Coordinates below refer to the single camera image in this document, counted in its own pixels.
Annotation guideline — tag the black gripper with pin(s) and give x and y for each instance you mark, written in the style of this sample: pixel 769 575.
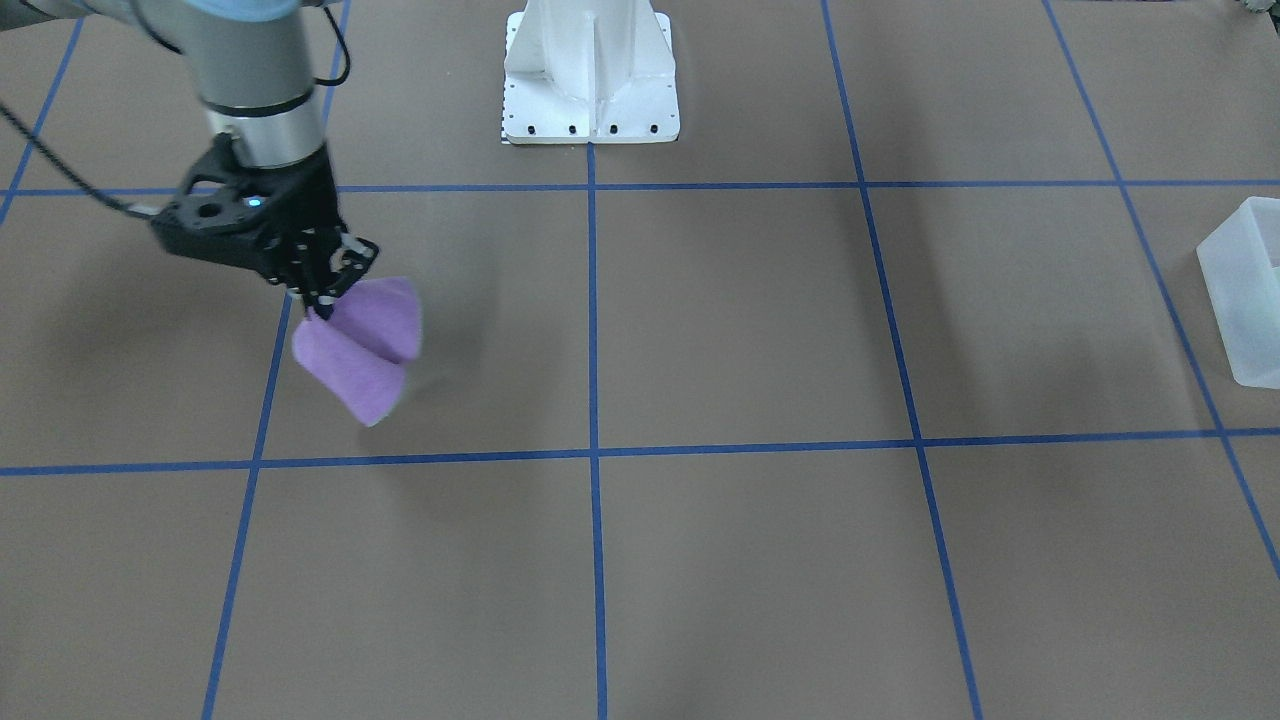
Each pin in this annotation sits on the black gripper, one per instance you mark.
pixel 301 199

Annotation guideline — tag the purple cloth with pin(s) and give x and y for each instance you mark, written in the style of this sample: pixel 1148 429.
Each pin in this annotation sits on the purple cloth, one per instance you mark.
pixel 362 351

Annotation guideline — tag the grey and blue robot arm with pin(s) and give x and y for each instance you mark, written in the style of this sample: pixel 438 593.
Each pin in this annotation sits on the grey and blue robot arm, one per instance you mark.
pixel 249 63

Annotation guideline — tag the translucent white storage box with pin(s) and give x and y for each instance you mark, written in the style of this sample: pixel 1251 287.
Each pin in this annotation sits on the translucent white storage box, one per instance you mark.
pixel 1239 262

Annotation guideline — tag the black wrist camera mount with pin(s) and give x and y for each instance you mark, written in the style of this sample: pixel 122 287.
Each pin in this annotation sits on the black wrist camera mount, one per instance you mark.
pixel 221 213

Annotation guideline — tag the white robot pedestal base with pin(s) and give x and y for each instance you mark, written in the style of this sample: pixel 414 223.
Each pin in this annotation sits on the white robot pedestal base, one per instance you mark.
pixel 589 72

